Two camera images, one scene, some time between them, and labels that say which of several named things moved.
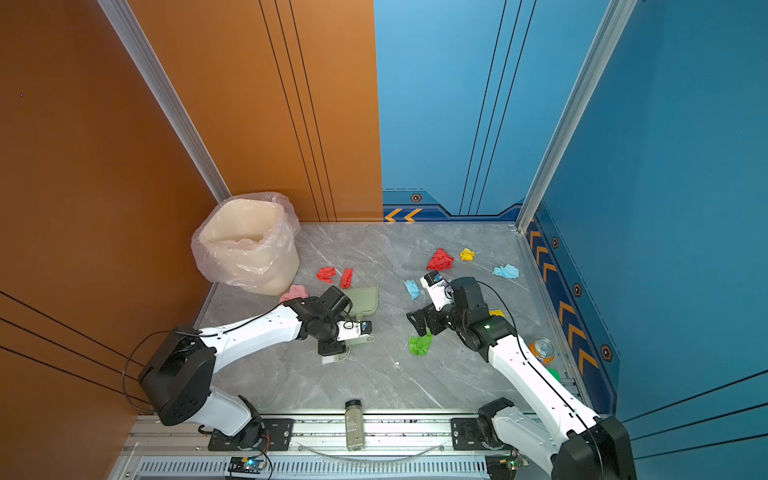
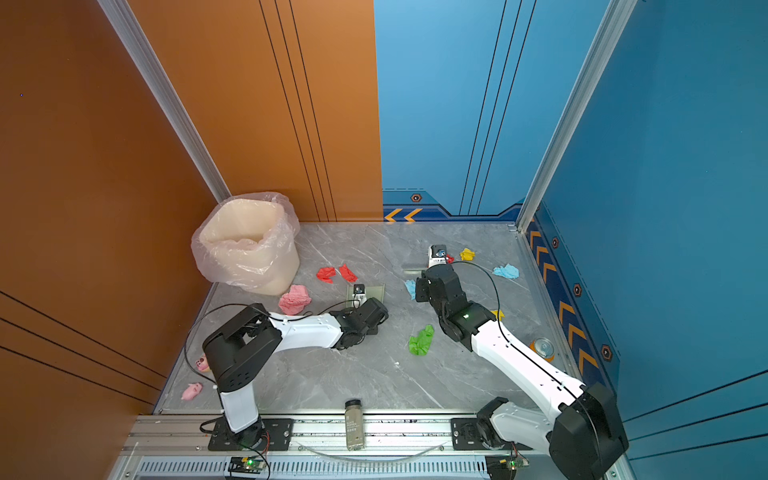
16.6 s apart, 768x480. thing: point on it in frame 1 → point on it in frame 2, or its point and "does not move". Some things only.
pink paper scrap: [296, 291] does not move
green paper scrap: [421, 345] does not move
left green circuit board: [246, 464] does not move
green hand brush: [332, 359] → [413, 269]
